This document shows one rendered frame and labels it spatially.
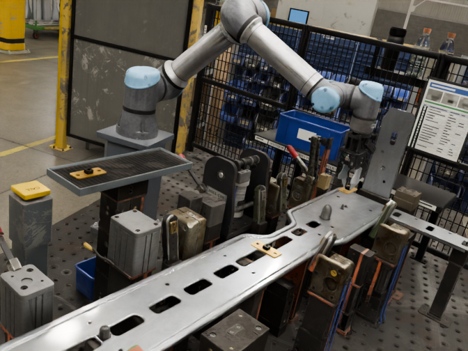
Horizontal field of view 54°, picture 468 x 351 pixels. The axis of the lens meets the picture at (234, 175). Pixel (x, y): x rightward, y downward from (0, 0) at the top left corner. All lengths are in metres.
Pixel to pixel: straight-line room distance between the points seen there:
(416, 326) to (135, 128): 1.17
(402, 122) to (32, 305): 1.37
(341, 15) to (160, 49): 4.88
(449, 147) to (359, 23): 6.30
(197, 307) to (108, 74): 3.32
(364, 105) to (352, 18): 6.80
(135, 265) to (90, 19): 3.34
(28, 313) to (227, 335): 0.37
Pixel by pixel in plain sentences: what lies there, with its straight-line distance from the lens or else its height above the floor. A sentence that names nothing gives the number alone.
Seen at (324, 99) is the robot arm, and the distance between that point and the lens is 1.36.
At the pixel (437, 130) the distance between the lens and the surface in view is 2.08.
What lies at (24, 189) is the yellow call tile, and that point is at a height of 1.16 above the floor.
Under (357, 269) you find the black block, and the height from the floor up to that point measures 0.93.
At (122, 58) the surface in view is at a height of 0.97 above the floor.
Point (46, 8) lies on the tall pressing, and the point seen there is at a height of 0.58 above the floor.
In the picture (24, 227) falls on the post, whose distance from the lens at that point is 1.10.
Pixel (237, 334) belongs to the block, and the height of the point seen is 1.03.
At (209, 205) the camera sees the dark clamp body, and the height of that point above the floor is 1.08.
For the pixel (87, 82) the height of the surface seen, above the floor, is 0.69.
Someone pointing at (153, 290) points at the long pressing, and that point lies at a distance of 1.06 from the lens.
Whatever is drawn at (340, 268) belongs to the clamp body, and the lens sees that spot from 1.23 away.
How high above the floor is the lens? 1.63
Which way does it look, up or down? 21 degrees down
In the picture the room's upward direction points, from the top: 11 degrees clockwise
